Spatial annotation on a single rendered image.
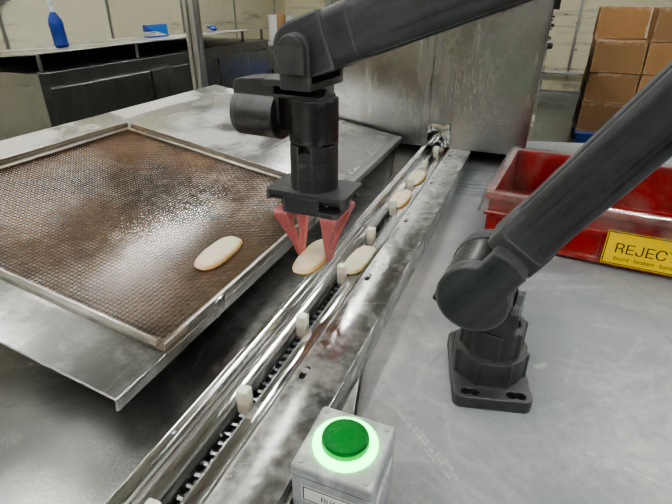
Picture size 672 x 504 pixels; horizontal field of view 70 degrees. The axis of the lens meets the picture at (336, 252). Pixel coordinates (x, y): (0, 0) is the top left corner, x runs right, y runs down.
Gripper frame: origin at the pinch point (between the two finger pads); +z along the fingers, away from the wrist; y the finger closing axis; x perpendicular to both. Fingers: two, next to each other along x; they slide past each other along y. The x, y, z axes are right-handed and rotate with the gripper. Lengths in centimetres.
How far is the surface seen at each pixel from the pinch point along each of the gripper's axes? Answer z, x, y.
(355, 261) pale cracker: 7.3, -11.9, -1.4
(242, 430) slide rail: 8.3, 22.8, -2.3
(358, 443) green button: 2.6, 24.6, -14.8
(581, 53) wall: 36, -710, -67
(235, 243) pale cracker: 2.7, -2.5, 14.0
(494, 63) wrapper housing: -15, -80, -12
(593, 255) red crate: 9, -33, -37
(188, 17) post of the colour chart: -23, -91, 85
